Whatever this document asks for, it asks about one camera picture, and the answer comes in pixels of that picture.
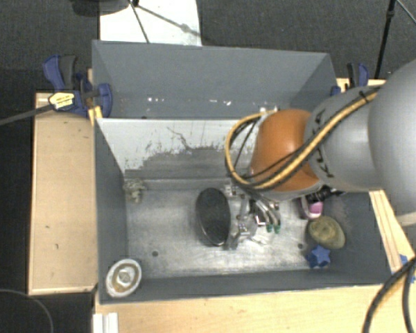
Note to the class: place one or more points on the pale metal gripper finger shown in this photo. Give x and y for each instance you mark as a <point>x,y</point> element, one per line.
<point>256,240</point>
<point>234,239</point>

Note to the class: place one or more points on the black oval case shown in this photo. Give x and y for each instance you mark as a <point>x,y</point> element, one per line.
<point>213,217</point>

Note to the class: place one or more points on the blue star-shaped toy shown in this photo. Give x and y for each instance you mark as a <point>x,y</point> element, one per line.
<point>318,257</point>

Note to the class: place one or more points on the pink and white cup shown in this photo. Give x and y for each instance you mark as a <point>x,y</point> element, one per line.
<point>313,209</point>

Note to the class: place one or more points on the olive green toy potato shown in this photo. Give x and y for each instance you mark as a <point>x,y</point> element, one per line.
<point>327,232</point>

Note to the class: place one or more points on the grey-green crumpled lump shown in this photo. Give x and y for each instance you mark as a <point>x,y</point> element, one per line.
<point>134,188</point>

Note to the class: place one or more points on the grey metal bin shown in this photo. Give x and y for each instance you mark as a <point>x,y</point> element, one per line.
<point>180,82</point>

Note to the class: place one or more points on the pale wood flat board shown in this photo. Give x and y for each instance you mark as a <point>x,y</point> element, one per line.
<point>64,200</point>

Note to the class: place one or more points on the black cylinder on white bracket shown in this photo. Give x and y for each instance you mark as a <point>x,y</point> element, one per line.
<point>320,195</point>

